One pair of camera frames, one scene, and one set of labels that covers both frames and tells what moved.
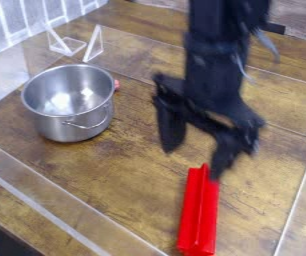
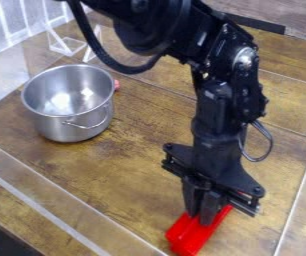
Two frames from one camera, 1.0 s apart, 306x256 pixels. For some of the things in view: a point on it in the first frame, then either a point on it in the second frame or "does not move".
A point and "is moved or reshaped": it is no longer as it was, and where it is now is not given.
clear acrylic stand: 69,46 does not move
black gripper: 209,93 → 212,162
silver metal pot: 71,97 does not move
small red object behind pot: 117,85 does not move
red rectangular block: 198,226 is moved or reshaped
